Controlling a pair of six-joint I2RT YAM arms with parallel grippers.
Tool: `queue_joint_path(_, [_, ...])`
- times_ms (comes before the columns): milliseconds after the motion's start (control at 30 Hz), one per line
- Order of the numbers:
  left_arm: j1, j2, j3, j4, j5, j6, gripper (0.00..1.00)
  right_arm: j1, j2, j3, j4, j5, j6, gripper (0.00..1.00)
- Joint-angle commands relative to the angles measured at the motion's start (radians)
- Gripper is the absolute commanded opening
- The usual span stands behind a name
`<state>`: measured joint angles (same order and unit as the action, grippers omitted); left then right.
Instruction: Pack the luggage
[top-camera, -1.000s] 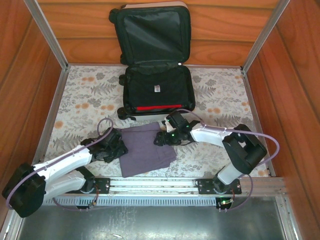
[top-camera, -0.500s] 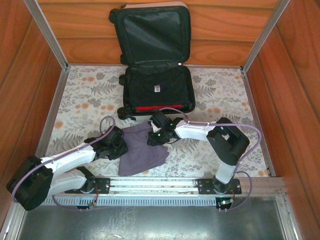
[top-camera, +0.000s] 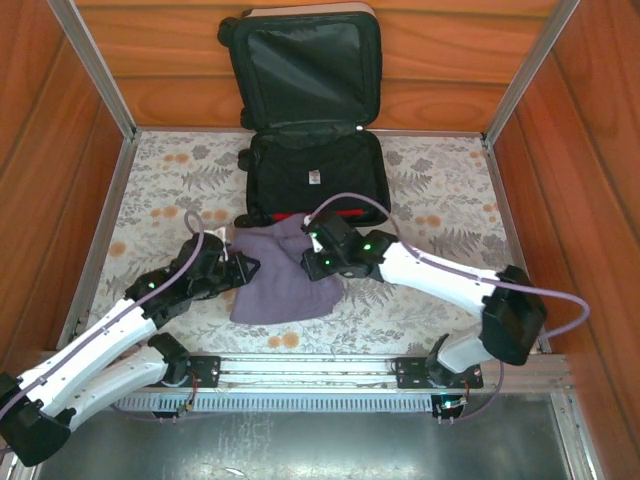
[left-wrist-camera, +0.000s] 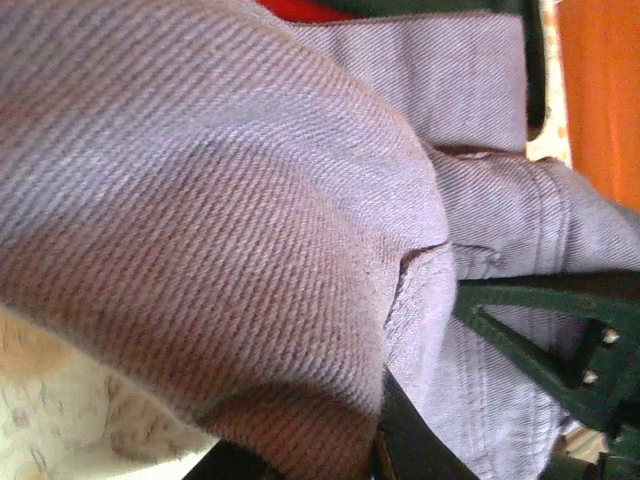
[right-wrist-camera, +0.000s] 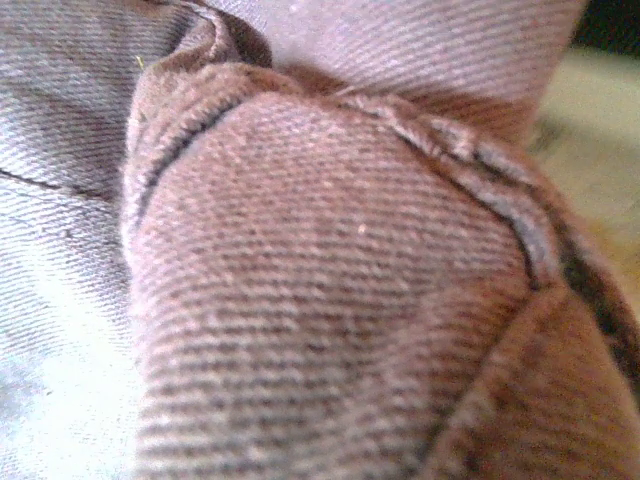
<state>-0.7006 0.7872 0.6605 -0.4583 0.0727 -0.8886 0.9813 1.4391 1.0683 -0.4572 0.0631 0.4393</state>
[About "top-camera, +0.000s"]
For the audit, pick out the floral patterned table mat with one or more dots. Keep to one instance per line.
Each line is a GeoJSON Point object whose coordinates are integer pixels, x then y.
{"type": "Point", "coordinates": [425, 180]}

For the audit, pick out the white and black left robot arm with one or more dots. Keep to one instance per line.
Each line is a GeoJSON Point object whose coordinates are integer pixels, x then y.
{"type": "Point", "coordinates": [125, 372]}

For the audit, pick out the purple garment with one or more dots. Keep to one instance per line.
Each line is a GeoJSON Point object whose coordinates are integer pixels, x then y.
{"type": "Point", "coordinates": [280, 290]}

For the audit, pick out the grey metal sheet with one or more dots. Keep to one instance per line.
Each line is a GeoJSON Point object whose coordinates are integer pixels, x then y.
{"type": "Point", "coordinates": [300, 445]}

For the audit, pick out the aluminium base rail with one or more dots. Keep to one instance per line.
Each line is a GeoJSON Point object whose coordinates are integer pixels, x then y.
{"type": "Point", "coordinates": [300, 370]}

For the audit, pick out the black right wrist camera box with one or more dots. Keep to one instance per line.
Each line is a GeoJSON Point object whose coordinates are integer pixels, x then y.
{"type": "Point", "coordinates": [335, 230]}

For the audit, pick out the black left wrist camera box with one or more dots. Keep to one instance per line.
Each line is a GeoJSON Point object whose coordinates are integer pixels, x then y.
{"type": "Point", "coordinates": [210, 247]}

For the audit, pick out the small circuit board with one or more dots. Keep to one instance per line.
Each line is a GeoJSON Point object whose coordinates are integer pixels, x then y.
{"type": "Point", "coordinates": [450, 406]}
{"type": "Point", "coordinates": [186, 408]}

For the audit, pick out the aluminium frame post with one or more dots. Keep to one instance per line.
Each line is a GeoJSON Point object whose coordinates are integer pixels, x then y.
{"type": "Point", "coordinates": [94, 65]}
{"type": "Point", "coordinates": [531, 65]}

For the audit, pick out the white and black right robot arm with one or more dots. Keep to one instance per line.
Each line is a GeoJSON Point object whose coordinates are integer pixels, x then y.
{"type": "Point", "coordinates": [430, 280]}

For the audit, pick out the aluminium table edge rail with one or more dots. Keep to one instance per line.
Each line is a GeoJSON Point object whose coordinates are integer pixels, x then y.
{"type": "Point", "coordinates": [512, 240]}
{"type": "Point", "coordinates": [100, 240]}

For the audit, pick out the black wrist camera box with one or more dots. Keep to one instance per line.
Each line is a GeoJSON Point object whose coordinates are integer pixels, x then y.
{"type": "Point", "coordinates": [210, 247]}
{"type": "Point", "coordinates": [335, 230]}

